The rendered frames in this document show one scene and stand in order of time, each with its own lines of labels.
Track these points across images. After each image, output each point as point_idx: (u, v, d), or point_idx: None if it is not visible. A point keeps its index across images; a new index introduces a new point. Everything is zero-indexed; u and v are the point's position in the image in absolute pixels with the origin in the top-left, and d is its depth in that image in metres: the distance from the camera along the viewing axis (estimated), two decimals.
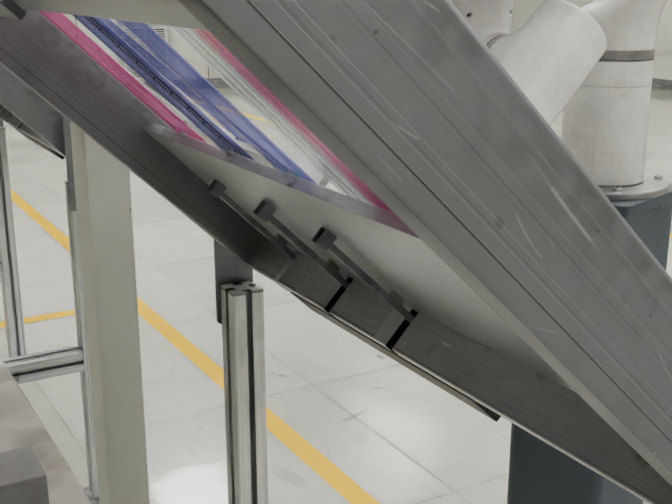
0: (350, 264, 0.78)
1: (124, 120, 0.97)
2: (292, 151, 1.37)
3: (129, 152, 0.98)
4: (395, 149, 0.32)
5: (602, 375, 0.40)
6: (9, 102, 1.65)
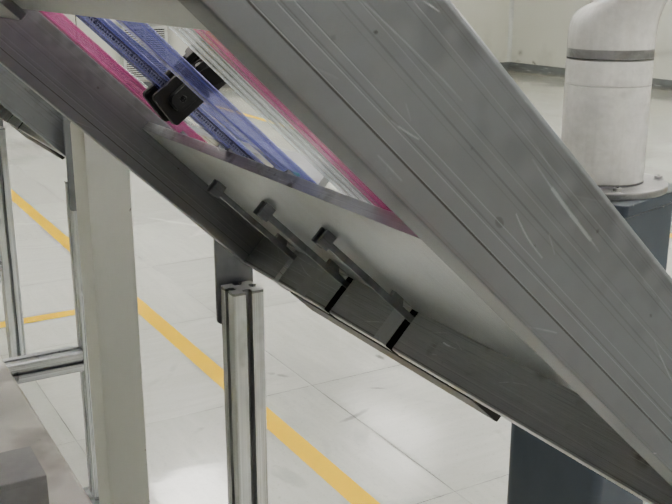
0: (350, 264, 0.78)
1: (124, 120, 0.97)
2: (292, 151, 1.37)
3: (129, 152, 0.98)
4: (395, 149, 0.32)
5: (602, 375, 0.40)
6: (9, 102, 1.65)
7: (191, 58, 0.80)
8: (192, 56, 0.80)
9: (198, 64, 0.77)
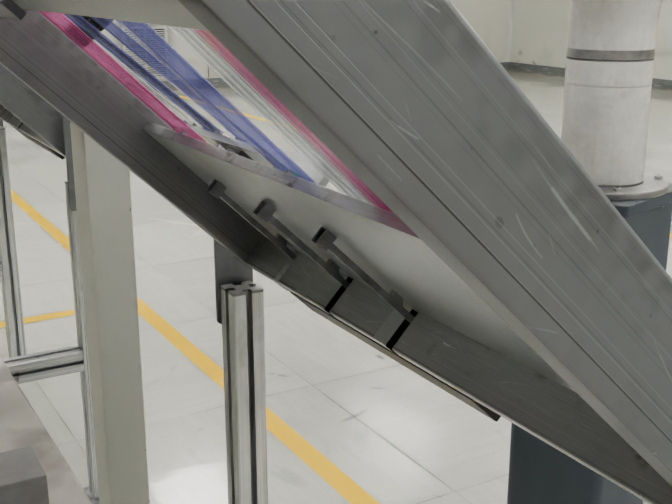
0: (350, 264, 0.78)
1: (124, 120, 0.97)
2: (292, 151, 1.37)
3: (129, 152, 0.98)
4: (395, 149, 0.32)
5: (602, 375, 0.40)
6: (9, 102, 1.65)
7: None
8: None
9: None
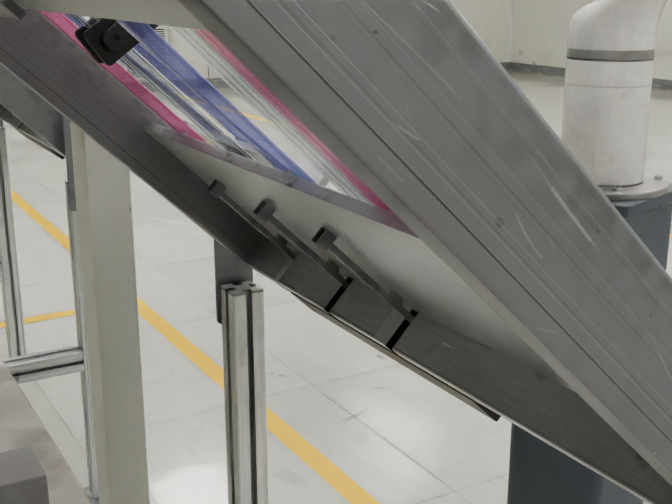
0: (350, 264, 0.78)
1: (124, 120, 0.97)
2: (292, 151, 1.37)
3: (129, 152, 0.98)
4: (395, 149, 0.32)
5: (602, 375, 0.40)
6: (9, 102, 1.65)
7: None
8: None
9: None
